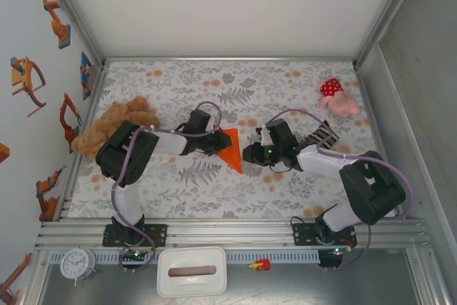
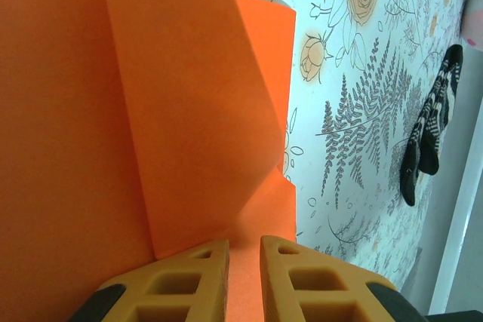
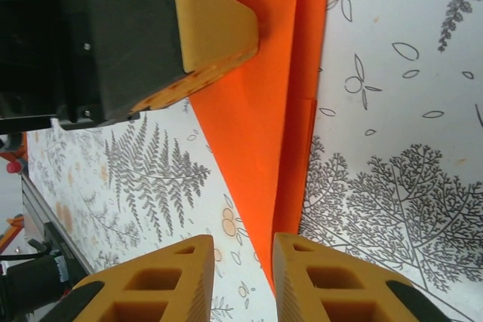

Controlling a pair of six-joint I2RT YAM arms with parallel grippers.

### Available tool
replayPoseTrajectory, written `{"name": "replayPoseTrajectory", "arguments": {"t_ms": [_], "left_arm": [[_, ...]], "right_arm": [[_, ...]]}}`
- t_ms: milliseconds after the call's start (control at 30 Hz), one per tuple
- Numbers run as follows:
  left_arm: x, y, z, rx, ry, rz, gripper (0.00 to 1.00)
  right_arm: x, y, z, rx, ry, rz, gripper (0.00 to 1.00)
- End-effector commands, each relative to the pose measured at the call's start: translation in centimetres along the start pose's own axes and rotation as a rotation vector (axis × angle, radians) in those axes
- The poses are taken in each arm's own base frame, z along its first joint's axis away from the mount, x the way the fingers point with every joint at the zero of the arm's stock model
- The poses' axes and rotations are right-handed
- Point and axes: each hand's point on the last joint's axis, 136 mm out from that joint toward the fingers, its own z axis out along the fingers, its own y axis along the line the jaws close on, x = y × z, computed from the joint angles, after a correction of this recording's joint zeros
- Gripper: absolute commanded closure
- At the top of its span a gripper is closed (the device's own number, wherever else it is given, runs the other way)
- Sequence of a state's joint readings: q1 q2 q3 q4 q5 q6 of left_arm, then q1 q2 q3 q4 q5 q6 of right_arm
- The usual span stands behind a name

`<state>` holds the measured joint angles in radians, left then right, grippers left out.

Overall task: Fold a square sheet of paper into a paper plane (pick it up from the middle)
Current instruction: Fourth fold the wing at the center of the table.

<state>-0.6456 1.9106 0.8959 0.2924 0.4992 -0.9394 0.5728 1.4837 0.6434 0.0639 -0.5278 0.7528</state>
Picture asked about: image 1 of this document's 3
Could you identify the small red yellow toy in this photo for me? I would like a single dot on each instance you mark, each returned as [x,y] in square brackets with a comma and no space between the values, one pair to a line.
[262,265]

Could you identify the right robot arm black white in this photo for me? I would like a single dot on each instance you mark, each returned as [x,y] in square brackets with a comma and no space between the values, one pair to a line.
[371,187]

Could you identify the floral printed table mat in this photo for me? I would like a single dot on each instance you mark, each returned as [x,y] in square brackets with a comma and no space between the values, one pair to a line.
[228,80]

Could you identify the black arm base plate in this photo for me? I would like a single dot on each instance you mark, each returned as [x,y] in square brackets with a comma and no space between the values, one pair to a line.
[159,233]
[301,235]

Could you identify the white tissue box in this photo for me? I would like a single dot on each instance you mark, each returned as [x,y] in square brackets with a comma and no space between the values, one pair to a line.
[193,285]

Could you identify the brown teddy bear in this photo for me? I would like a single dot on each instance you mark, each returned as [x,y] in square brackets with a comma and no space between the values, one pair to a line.
[93,137]

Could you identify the pink plush toy, dotted cap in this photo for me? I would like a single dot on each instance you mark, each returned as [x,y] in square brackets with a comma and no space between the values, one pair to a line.
[341,103]

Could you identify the white alarm clock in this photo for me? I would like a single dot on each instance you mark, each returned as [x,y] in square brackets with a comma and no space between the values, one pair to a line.
[73,264]

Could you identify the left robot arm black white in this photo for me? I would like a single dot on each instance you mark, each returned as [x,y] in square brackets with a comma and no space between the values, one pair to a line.
[125,155]

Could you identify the orange paper sheet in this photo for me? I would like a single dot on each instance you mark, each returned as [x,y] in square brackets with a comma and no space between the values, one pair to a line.
[233,155]

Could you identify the orange block wall sticker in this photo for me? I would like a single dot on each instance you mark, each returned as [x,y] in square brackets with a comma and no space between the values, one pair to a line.
[3,153]

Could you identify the black white striped sock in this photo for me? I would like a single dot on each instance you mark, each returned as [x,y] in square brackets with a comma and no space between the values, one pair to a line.
[321,137]

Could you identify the aluminium enclosure frame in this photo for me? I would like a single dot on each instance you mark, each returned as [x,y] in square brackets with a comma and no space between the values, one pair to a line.
[228,231]

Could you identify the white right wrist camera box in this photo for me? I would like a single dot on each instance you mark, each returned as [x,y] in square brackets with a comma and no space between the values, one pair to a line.
[264,133]

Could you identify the small controller board with LEDs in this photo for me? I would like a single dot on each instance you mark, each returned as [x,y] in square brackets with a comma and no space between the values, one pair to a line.
[135,255]
[339,251]

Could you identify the blue conveyor wall sticker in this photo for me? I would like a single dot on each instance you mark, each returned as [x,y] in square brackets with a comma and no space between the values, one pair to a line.
[85,69]

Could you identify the orange clamp wall sticker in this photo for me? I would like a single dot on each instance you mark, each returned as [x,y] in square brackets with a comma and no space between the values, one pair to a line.
[19,78]

